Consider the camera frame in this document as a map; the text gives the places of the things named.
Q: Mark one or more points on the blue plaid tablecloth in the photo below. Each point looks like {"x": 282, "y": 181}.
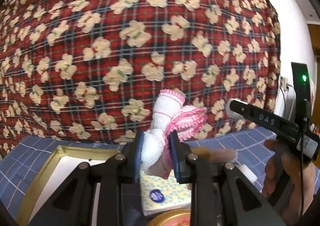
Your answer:
{"x": 20, "y": 167}

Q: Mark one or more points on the wall power socket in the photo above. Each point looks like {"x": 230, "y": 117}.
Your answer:
{"x": 283, "y": 83}

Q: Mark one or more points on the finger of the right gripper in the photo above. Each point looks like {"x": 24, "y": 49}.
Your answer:
{"x": 261, "y": 117}

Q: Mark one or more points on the fluffy white pink puff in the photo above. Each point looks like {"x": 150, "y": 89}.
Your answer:
{"x": 223, "y": 155}

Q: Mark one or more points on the gold rectangular tin box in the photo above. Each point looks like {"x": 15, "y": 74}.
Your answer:
{"x": 54, "y": 171}

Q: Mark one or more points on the yellow tissue pack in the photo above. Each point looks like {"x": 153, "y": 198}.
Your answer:
{"x": 160, "y": 195}

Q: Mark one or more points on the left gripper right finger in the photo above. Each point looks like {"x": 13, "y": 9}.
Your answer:
{"x": 179, "y": 154}

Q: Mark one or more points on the tan sponge block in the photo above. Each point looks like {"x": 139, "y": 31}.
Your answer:
{"x": 201, "y": 151}

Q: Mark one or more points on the round gold tin lid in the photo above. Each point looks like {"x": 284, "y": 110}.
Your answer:
{"x": 177, "y": 217}

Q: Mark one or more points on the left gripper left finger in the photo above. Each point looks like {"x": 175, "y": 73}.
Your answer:
{"x": 133, "y": 152}

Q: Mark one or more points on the pink white knitted cloth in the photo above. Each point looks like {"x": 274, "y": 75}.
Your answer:
{"x": 169, "y": 114}

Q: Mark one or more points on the red plaid bear blanket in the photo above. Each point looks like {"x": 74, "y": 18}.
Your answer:
{"x": 91, "y": 70}

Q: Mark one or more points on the right hand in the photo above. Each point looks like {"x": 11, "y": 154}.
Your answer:
{"x": 289, "y": 185}

